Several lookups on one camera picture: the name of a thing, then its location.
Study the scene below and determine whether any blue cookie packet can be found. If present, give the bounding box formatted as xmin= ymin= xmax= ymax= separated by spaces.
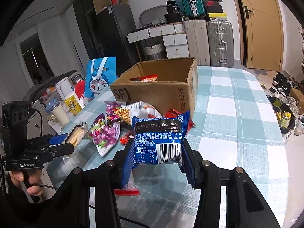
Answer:
xmin=120 ymin=111 xmax=190 ymax=188

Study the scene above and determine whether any white noodle snack bag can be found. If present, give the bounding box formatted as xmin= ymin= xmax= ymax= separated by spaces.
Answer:
xmin=129 ymin=75 xmax=158 ymax=82

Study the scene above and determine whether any person's left hand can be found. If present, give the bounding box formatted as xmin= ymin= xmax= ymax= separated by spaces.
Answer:
xmin=9 ymin=170 xmax=43 ymax=196

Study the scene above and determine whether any beige wafer packet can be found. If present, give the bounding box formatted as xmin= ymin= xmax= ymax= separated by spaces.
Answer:
xmin=64 ymin=121 xmax=89 ymax=148

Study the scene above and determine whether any white cup blue lid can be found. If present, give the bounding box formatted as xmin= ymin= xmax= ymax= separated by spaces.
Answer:
xmin=45 ymin=97 xmax=70 ymax=126

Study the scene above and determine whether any yellow drink carton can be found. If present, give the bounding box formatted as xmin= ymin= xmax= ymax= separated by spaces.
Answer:
xmin=64 ymin=91 xmax=82 ymax=116

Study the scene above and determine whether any plaid tablecloth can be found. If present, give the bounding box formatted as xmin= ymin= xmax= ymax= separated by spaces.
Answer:
xmin=45 ymin=65 xmax=289 ymax=228

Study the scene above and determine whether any blue Doraemon tote bag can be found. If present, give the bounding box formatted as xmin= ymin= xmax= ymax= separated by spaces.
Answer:
xmin=84 ymin=57 xmax=117 ymax=98

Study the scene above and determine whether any white purple snack bag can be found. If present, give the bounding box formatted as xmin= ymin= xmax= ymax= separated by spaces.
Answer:
xmin=114 ymin=101 xmax=162 ymax=125

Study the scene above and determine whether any black trash bin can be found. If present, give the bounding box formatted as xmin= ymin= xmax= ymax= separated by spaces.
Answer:
xmin=267 ymin=95 xmax=296 ymax=134

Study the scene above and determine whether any red snack bag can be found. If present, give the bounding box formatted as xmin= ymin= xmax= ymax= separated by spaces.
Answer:
xmin=163 ymin=108 xmax=196 ymax=135

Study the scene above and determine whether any SF cardboard box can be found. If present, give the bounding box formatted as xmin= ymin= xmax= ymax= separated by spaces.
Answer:
xmin=110 ymin=58 xmax=198 ymax=116

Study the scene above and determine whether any woven laundry basket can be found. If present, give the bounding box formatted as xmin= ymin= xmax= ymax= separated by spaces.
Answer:
xmin=144 ymin=42 xmax=166 ymax=61

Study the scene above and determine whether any black refrigerator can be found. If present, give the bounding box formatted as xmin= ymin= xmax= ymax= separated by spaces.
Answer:
xmin=96 ymin=5 xmax=139 ymax=76

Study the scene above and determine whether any white drawer desk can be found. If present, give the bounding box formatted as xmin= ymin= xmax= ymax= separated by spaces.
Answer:
xmin=127 ymin=22 xmax=190 ymax=59

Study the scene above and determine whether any silver suitcase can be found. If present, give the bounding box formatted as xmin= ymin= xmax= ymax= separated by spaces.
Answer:
xmin=207 ymin=21 xmax=234 ymax=68

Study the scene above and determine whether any beige suitcase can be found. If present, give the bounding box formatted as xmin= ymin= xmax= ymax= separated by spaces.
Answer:
xmin=183 ymin=20 xmax=210 ymax=66

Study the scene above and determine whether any wooden door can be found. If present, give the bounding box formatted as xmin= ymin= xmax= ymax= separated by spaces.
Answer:
xmin=234 ymin=0 xmax=283 ymax=72

